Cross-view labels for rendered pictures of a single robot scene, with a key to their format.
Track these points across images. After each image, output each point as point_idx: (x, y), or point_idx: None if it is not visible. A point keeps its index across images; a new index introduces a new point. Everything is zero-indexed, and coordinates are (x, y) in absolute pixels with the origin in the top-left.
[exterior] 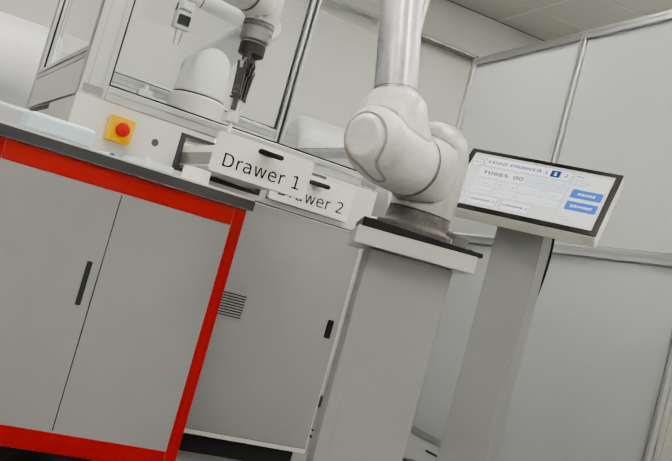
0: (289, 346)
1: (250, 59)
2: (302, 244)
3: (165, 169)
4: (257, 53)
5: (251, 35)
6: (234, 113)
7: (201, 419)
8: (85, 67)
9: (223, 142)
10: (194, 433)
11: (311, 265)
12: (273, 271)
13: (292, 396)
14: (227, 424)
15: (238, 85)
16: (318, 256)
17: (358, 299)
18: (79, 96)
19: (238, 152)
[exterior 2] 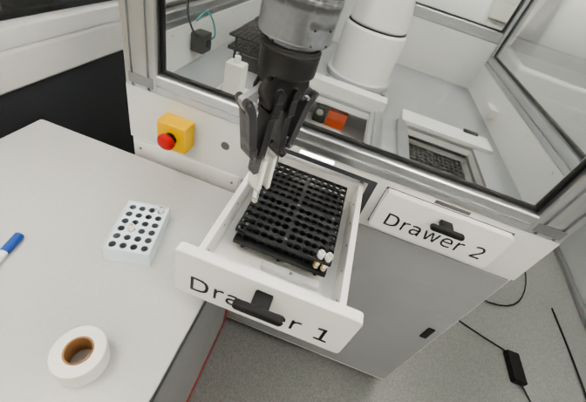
0: (378, 330)
1: (272, 86)
2: (411, 269)
3: (136, 256)
4: (282, 76)
5: (265, 30)
6: (256, 176)
7: (294, 339)
8: (124, 51)
9: (184, 263)
10: (289, 342)
11: (419, 287)
12: (369, 280)
13: (376, 354)
14: (316, 348)
15: (246, 142)
16: (431, 282)
17: None
18: (130, 88)
19: (213, 280)
